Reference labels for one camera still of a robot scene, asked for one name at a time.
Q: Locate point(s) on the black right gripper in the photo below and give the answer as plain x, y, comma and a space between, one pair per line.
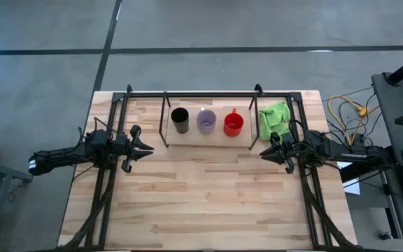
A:
289, 152

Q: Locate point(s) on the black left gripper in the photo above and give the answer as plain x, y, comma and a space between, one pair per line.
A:
126, 150

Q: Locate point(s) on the tall black cup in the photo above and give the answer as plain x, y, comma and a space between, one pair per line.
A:
180, 120

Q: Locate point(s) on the ribbed lilac cup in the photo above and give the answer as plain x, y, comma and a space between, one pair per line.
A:
206, 122

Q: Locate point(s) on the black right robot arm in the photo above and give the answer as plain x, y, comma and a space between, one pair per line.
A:
348, 152

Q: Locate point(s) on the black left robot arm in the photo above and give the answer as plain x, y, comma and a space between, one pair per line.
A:
58, 155

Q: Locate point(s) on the black metal shelf, wood board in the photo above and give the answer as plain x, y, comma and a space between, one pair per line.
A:
208, 140

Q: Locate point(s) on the green cloth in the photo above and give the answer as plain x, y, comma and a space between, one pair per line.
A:
275, 117

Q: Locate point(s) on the white paper sheet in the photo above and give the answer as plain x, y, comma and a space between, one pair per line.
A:
353, 187

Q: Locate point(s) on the dark grey desk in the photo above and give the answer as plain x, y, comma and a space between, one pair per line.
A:
390, 140

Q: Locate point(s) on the silver stand pole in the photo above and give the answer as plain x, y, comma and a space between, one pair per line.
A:
389, 203

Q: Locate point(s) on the small caster wheel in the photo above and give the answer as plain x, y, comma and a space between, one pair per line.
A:
386, 235

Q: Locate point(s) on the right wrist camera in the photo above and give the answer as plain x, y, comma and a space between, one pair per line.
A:
288, 138

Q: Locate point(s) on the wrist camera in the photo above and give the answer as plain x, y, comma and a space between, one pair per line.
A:
121, 140
288, 138

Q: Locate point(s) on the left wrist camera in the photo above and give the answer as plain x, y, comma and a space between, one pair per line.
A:
121, 140

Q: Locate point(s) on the black aluminium rig frame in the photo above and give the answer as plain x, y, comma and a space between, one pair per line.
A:
205, 94

